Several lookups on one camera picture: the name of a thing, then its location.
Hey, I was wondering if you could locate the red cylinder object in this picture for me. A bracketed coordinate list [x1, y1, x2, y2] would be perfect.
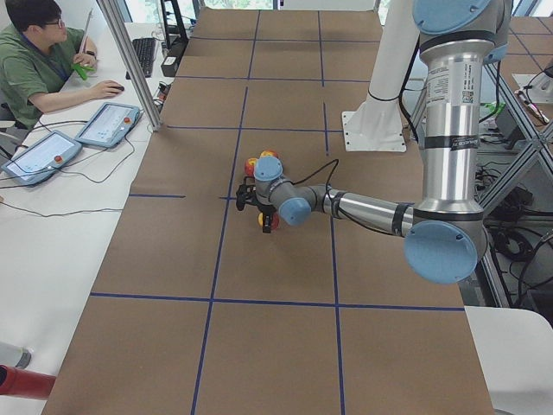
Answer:
[0, 365, 56, 400]

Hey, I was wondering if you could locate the brown paper table cover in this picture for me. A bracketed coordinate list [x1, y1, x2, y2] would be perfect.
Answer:
[44, 10, 493, 414]

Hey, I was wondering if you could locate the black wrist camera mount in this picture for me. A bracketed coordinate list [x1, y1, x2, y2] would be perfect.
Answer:
[236, 176, 258, 211]

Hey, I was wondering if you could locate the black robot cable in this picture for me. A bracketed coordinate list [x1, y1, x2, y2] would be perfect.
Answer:
[295, 158, 398, 235]

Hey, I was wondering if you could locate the green plastic object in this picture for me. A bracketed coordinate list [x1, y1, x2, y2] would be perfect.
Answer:
[72, 63, 96, 80]

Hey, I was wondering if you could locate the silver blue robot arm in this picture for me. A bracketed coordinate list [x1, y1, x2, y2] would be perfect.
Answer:
[237, 1, 512, 284]

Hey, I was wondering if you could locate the black box on desk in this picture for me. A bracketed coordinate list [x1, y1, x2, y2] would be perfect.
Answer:
[161, 43, 186, 78]

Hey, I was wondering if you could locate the teach pendant tablet far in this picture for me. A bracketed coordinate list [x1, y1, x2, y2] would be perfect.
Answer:
[74, 103, 141, 149]

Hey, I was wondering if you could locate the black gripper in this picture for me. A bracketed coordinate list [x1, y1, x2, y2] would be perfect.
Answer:
[260, 206, 277, 233]

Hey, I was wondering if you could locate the black keyboard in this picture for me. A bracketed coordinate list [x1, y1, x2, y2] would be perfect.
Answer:
[131, 37, 156, 78]

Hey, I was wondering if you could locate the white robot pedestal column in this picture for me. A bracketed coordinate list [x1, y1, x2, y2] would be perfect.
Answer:
[367, 0, 419, 103]

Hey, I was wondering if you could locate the person in green shirt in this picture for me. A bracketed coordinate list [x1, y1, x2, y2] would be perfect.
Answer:
[1, 0, 121, 129]

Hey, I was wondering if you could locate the red yellow apple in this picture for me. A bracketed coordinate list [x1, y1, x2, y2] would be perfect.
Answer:
[244, 157, 258, 176]
[257, 213, 280, 229]
[259, 150, 279, 158]

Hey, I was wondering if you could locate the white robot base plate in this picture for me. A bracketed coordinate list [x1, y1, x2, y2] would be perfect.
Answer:
[341, 96, 407, 152]

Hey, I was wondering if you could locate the teach pendant tablet near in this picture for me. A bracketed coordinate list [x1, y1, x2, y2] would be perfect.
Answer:
[1, 131, 82, 186]

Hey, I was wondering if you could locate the teach pendant tablet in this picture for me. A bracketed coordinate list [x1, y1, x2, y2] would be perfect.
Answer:
[74, 103, 141, 149]
[1, 131, 82, 186]

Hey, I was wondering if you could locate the aluminium frame post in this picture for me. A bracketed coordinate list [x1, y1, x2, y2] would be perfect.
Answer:
[97, 0, 162, 131]

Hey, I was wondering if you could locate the red yellow apple back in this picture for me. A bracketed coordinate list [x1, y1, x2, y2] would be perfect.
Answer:
[259, 150, 279, 158]

